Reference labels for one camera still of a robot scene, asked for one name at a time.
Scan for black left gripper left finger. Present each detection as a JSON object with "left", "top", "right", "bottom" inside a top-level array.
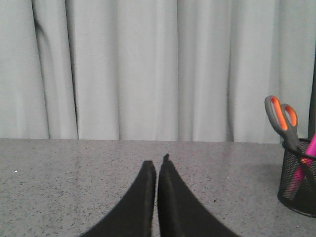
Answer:
[{"left": 82, "top": 160, "right": 156, "bottom": 237}]

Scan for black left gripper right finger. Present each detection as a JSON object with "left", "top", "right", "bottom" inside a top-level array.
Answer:
[{"left": 158, "top": 154, "right": 237, "bottom": 237}]

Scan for magenta pen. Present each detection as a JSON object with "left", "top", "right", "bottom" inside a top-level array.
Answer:
[{"left": 287, "top": 134, "right": 316, "bottom": 199}]

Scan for grey orange handled scissors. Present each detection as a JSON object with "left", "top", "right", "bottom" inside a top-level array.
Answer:
[{"left": 264, "top": 95, "right": 316, "bottom": 196}]

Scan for black mesh pen cup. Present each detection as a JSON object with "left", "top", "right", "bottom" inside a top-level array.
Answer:
[{"left": 277, "top": 142, "right": 316, "bottom": 218}]

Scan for grey curtain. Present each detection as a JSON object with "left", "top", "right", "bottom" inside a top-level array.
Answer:
[{"left": 0, "top": 0, "right": 316, "bottom": 143}]

